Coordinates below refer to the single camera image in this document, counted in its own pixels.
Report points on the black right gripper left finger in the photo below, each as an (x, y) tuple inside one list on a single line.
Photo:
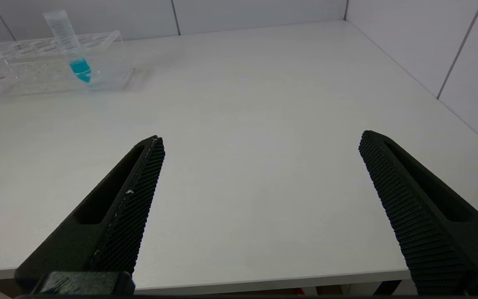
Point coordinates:
[(114, 232)]

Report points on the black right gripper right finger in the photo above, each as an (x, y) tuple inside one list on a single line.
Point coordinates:
[(430, 232)]

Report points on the test tube with blue pigment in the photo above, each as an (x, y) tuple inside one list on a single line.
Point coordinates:
[(80, 68)]

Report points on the clear plastic test tube rack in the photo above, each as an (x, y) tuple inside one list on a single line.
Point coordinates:
[(19, 79)]

